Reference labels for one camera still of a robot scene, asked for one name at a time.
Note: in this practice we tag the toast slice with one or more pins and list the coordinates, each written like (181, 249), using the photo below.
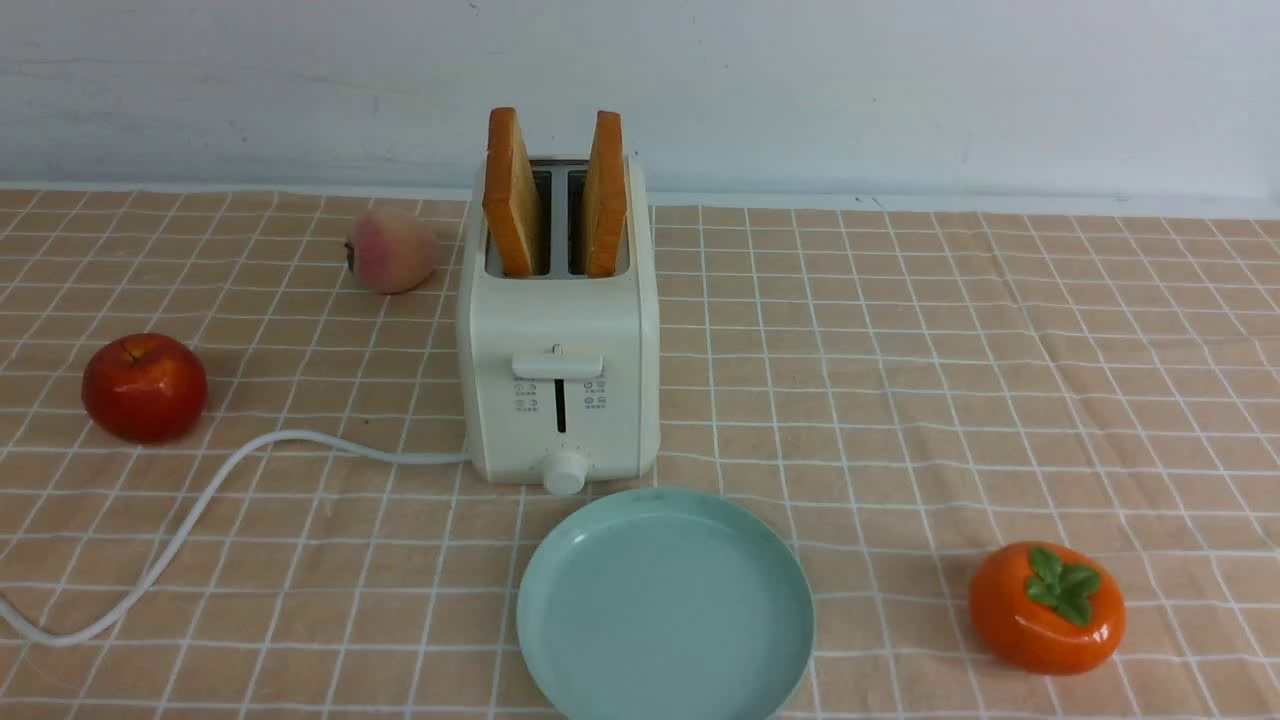
(511, 200)
(604, 201)

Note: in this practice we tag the red apple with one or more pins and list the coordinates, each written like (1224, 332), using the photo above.
(145, 388)

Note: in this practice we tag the orange checkered tablecloth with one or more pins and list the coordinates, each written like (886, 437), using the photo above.
(897, 394)

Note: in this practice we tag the light green plate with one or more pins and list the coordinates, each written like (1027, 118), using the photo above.
(665, 603)

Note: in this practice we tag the white two-slot toaster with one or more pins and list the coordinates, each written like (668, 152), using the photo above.
(560, 372)

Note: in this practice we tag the pink peach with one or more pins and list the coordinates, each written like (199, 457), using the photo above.
(391, 251)

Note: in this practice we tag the orange persimmon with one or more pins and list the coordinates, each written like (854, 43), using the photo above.
(1046, 609)

